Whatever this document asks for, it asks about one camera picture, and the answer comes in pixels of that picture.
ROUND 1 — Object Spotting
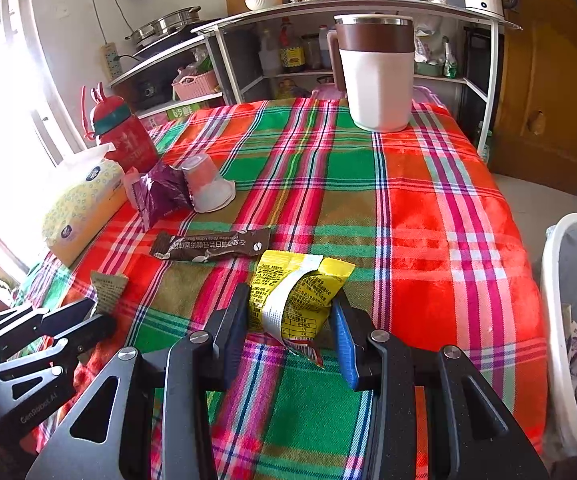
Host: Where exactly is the beige wrapper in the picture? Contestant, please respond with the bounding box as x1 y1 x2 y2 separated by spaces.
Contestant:
91 271 129 314

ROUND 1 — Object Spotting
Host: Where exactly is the brown coffee stick wrapper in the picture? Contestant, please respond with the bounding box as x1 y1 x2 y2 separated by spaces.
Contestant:
150 228 272 263

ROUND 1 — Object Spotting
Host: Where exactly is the yellow snack wrapper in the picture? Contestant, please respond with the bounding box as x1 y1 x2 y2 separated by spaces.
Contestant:
248 250 354 367

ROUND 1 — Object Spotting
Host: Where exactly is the white trash bin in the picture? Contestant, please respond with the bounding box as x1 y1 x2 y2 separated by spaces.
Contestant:
540 212 577 457

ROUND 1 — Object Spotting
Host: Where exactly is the metal kitchen shelf rack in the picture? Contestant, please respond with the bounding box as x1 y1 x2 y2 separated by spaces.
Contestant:
107 0 524 158

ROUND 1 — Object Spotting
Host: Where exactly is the yellow tissue pack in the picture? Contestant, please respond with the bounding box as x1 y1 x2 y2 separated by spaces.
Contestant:
41 144 127 266

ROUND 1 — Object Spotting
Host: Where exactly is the purple snack wrapper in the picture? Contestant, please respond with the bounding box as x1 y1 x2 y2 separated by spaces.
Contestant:
122 160 193 232

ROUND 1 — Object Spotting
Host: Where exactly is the clear plastic cup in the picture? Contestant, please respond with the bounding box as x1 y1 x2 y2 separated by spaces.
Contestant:
181 153 236 214

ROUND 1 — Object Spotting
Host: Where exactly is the red kids water bottle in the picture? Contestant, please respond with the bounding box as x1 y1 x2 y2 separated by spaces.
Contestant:
80 84 159 174

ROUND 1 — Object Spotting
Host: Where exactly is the pink plastic basket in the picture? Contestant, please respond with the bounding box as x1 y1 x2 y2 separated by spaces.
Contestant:
171 70 218 101

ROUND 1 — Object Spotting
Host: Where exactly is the white power strip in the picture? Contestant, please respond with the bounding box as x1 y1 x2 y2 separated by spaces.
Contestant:
100 42 122 81

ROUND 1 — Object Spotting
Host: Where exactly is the steel steamer pot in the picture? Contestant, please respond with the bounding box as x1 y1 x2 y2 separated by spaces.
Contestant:
126 6 202 50

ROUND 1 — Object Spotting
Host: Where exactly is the wooden door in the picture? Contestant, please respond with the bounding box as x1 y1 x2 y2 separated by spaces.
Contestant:
490 0 577 195

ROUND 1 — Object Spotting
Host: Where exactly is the yellow label oil bottle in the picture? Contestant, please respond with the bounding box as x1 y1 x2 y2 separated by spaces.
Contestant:
279 18 305 73

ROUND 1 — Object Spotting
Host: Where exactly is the white ceramic bowl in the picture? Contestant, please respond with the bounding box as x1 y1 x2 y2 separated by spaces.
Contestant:
245 0 279 11

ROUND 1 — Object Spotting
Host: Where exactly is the white plastic jug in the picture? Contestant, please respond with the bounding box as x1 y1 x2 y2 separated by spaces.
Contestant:
317 25 331 70

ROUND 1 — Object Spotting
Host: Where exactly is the white brown thermal jug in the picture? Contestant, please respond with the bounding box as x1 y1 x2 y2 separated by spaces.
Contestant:
327 14 415 132

